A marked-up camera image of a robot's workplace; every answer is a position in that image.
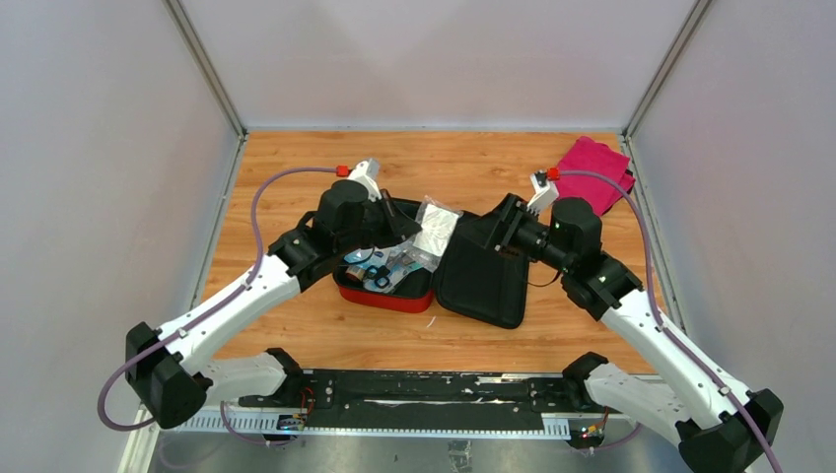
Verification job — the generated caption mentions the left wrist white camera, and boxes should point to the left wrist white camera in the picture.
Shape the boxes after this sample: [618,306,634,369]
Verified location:
[335,158,382,201]

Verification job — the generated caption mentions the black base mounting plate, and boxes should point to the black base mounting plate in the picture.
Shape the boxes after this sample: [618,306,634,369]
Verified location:
[238,370,614,432]

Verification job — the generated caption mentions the clear bag white gauze pad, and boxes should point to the clear bag white gauze pad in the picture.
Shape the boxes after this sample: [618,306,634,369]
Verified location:
[413,196,463,257]

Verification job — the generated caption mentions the brown medicine bottle orange cap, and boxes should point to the brown medicine bottle orange cap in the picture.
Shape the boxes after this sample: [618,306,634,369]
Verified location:
[345,265,367,283]

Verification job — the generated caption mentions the red black medicine kit case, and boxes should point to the red black medicine kit case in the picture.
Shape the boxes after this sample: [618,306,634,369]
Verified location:
[332,234,529,329]

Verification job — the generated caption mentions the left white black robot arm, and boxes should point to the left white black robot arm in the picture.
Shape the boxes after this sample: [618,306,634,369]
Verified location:
[123,179,421,429]

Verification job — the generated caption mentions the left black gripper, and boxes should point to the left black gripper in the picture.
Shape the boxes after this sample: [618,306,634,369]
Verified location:
[336,188,422,256]

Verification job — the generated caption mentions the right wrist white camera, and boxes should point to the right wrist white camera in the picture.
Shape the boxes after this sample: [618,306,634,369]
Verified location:
[526,167,560,216]

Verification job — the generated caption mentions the wrist white camera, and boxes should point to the wrist white camera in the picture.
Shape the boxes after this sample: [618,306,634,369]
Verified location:
[335,158,382,201]
[526,167,560,216]

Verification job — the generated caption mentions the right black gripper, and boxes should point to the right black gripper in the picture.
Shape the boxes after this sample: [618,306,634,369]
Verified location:
[456,193,574,274]

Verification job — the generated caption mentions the blue white mask packet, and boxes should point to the blue white mask packet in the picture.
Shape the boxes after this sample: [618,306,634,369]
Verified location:
[343,247,391,267]

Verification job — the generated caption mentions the black handled scissors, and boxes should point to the black handled scissors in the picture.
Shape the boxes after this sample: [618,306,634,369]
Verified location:
[363,265,392,294]

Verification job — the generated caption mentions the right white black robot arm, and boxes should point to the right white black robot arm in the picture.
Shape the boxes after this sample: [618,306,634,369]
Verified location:
[473,194,784,472]

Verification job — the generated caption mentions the pink folded cloth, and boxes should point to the pink folded cloth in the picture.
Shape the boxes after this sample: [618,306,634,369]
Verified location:
[556,136,635,217]

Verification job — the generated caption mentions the clear bag teal header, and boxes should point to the clear bag teal header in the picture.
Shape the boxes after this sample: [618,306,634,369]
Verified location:
[385,242,440,278]

